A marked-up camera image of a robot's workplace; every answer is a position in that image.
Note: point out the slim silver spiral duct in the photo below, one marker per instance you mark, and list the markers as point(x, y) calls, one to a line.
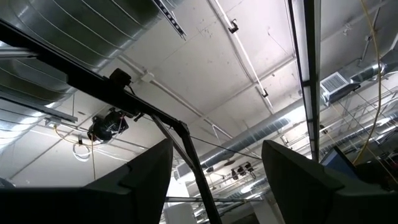
point(248, 138)

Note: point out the blue screen monitor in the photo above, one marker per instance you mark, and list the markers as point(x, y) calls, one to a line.
point(337, 161)

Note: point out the white ceiling conduit pipe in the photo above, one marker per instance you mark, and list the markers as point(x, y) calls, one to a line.
point(245, 53)

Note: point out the black overhead camera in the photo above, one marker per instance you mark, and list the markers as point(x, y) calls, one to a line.
point(119, 77)

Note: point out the silver ceiling strut channel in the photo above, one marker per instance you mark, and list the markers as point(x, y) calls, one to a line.
point(171, 17)

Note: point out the silver branch air duct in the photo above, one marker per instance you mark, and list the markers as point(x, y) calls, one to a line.
point(370, 71)

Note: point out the white ceiling air vent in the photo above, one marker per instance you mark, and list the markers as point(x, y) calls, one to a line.
point(334, 82)

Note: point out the black ceiling spotlight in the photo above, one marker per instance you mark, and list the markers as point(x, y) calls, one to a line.
point(248, 167)
point(241, 170)
point(234, 174)

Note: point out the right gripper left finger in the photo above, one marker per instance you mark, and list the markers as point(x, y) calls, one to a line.
point(146, 186)

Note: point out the long linear ceiling light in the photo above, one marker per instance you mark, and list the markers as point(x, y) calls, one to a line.
point(308, 62)

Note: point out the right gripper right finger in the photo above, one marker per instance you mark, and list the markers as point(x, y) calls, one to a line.
point(295, 186)

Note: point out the large silver spiral air duct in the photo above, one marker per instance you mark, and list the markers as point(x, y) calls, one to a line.
point(77, 28)

